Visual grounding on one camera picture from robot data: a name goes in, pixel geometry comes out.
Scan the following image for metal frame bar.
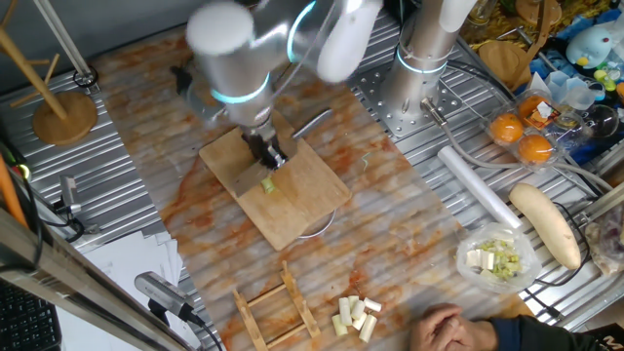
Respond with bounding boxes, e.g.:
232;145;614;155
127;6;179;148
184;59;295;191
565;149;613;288
0;207;196;351

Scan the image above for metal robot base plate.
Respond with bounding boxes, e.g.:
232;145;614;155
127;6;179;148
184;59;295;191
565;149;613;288
354;60;463;138

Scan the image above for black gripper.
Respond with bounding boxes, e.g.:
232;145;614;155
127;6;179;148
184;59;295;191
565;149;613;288
241;130;289;171

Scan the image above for orange fruit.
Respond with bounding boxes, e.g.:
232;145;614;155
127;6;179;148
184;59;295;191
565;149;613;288
517;134;554;165
517;95;552;123
489;112;526;145

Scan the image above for wooden knife rack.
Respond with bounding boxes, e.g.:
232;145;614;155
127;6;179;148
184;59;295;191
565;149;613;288
232;260;322;351

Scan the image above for white plastic wrap roll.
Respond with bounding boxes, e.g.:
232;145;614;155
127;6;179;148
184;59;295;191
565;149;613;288
437;144;524;230

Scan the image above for wooden cutting board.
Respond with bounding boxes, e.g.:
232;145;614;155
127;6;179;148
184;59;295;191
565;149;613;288
198;109;353;253

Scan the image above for orange rod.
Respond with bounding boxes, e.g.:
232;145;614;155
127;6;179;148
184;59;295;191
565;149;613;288
0;153;29;229

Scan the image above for glass jar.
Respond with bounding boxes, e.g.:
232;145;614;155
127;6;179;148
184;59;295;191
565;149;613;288
467;0;494;26

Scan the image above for round wooden board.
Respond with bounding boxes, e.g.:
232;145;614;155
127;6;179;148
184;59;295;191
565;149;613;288
478;39;533;92

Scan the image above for orange marble pattern mat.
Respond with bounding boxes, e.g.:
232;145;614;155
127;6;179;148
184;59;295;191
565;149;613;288
91;2;543;351

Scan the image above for blue sleeved right forearm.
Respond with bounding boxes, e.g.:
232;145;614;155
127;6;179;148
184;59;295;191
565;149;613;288
487;314;624;351

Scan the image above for clear plastic bag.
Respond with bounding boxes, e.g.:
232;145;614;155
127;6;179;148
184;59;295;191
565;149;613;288
455;222;543;294

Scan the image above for aluminium profile rail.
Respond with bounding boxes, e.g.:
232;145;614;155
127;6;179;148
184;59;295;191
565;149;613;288
578;180;624;224

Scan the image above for white daikon radish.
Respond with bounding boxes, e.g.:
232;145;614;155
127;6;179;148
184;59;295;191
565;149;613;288
508;182;583;271

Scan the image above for silver depth camera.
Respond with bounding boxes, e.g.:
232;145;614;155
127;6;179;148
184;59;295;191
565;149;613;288
134;271;196;323

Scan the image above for plastic bag with vegetables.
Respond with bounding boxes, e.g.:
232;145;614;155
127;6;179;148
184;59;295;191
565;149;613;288
583;204;624;278

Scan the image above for dark glass bowl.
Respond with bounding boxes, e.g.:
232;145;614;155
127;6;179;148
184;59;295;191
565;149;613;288
582;103;621;139

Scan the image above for black keyboard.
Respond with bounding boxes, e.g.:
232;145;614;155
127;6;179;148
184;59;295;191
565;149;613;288
0;280;63;351

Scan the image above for black power cable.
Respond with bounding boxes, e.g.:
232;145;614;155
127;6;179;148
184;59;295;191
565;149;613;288
519;201;592;321

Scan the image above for thin steel knife blade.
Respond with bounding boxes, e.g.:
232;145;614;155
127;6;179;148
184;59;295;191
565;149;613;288
228;107;334;198

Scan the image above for clear plastic clamshell box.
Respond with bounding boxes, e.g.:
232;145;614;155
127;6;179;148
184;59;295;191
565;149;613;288
485;88;569;173

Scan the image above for clear plastic measuring cup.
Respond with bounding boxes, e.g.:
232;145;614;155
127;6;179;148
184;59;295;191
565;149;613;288
545;70;606;111

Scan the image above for person's left hand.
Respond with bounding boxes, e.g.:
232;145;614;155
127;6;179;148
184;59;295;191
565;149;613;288
408;304;462;351

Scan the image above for thin black cable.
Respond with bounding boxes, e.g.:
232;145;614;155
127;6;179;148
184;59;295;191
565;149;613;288
18;165;46;272

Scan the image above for grey robot hose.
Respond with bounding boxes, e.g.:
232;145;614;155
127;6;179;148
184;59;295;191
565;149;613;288
420;96;614;192

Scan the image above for green yellow toy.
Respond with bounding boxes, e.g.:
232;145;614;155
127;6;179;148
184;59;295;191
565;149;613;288
592;67;618;93

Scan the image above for blue plush toy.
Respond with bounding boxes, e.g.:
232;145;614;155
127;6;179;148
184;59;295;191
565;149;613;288
565;24;614;69

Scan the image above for white paper sheets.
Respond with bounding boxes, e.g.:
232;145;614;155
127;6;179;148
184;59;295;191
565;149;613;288
56;228;202;351

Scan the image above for black camera cable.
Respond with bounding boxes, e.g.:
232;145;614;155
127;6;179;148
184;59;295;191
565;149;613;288
187;311;224;351

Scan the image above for person's right hand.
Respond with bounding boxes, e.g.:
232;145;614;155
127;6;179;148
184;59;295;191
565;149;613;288
441;306;499;351

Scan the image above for wooden mug tree stand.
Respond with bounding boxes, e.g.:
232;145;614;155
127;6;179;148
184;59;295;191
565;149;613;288
0;0;98;146

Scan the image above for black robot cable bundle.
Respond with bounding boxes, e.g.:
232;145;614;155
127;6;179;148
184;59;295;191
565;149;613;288
446;57;518;101

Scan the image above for small grey webcam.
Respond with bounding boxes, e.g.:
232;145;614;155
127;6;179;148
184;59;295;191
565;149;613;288
52;174;85;218

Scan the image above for white metal pole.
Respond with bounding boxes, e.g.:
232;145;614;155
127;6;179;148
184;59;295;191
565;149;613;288
31;0;100;90

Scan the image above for small wooden stand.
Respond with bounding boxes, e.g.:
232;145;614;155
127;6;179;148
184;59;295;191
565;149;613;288
515;0;564;26

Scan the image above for wrist camera with grey bracket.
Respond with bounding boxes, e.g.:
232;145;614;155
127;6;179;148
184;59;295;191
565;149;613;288
170;65;228;123

